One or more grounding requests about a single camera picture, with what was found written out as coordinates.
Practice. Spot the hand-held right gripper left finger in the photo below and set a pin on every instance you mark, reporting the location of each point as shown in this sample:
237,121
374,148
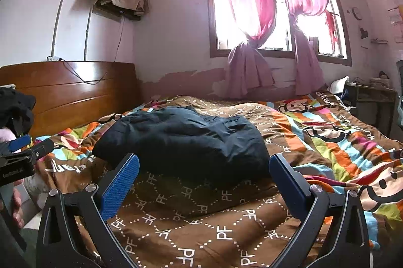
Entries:
121,184

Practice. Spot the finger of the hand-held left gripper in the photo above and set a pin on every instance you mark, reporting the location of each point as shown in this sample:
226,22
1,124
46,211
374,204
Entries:
19,142
42,148

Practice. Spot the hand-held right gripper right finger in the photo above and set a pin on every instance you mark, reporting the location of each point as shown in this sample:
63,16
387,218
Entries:
288,187

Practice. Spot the dark navy puffer jacket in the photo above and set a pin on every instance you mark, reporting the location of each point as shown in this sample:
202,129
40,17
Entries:
189,142

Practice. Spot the person's left hand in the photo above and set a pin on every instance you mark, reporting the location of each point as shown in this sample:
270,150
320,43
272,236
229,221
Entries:
18,205

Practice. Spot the pink fuzzy cloth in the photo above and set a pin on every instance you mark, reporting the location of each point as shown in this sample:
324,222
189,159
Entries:
6,135

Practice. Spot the pale cloth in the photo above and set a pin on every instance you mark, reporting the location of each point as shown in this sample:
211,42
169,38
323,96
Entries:
34,190

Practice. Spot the dark cloth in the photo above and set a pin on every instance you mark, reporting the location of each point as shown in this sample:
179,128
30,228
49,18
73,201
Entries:
15,107

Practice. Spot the wooden headboard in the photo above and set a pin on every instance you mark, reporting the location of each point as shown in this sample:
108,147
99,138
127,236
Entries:
78,97

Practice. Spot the colourful printed blanket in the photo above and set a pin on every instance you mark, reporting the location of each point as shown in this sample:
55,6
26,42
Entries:
220,224

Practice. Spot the white power strip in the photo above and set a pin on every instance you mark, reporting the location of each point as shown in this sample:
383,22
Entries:
54,58

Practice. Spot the wooden desk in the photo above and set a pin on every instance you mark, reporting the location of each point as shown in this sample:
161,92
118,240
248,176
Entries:
371,104

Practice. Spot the white pipe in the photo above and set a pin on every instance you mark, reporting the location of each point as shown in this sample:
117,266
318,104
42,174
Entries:
89,12
61,9

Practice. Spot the pile of clutter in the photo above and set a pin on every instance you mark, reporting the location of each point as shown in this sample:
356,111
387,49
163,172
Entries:
381,80

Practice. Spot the dark chair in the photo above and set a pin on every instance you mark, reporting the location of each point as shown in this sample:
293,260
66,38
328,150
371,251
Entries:
400,88

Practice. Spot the dark wall shelf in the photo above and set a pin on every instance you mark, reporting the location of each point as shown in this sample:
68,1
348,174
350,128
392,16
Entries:
126,14

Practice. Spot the dark heart wall decoration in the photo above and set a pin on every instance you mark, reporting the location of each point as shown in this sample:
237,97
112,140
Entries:
364,34

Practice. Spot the round wall clock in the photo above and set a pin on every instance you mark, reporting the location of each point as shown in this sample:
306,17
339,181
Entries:
357,13

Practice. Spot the window with brown frame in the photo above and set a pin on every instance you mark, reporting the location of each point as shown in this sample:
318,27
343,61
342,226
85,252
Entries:
252,3

